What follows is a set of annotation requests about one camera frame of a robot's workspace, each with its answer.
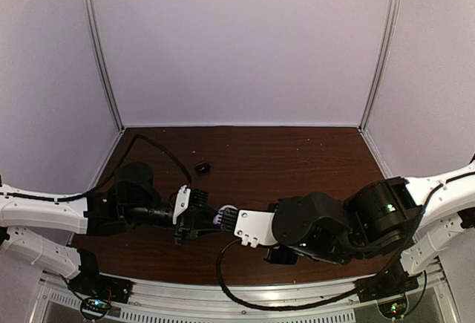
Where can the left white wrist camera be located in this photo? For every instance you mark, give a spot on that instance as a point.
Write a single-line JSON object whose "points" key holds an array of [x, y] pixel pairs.
{"points": [[185, 199]]}

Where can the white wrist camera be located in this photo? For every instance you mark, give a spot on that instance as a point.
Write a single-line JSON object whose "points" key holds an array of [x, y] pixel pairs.
{"points": [[185, 199], [253, 228]]}

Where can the front aluminium rail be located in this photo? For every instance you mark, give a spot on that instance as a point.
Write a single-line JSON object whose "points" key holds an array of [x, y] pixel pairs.
{"points": [[154, 301]]}

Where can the small circuit board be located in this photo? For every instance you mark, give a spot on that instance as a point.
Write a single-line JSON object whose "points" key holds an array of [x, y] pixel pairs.
{"points": [[393, 308], [94, 308]]}

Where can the right small circuit board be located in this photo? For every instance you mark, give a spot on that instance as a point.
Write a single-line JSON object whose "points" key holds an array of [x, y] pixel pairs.
{"points": [[393, 308]]}

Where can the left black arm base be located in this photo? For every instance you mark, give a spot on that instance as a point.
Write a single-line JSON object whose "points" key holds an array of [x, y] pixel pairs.
{"points": [[90, 282]]}

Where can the left small circuit board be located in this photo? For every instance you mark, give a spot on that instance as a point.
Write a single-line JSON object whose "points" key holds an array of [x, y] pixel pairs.
{"points": [[94, 308]]}

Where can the lavender charging case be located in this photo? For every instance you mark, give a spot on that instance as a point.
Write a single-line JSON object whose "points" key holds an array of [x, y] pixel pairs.
{"points": [[219, 216]]}

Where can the left aluminium frame post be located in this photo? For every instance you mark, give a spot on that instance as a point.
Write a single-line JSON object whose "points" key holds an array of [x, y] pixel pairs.
{"points": [[99, 56]]}

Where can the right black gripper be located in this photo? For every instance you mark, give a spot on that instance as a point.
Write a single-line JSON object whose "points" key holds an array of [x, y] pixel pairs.
{"points": [[278, 260]]}

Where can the black glossy charging case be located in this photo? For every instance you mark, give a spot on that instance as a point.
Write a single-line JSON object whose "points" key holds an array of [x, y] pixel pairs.
{"points": [[202, 167]]}

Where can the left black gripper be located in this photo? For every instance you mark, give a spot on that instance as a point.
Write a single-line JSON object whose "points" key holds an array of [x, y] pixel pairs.
{"points": [[183, 226]]}

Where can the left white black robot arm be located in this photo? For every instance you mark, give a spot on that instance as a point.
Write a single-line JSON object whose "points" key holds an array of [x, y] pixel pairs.
{"points": [[132, 200]]}

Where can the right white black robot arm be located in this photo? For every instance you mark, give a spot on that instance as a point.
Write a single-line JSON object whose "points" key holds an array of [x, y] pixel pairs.
{"points": [[418, 215]]}

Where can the aluminium frame post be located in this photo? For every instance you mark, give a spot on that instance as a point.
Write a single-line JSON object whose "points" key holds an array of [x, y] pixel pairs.
{"points": [[99, 56], [391, 18]]}

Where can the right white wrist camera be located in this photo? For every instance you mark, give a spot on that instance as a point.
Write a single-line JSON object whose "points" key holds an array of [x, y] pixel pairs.
{"points": [[253, 228]]}

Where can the right aluminium frame post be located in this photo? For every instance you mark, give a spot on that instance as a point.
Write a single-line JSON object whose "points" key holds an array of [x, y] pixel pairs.
{"points": [[391, 18]]}

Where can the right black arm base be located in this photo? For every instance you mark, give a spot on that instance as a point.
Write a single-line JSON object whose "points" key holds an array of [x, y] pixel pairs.
{"points": [[394, 281]]}

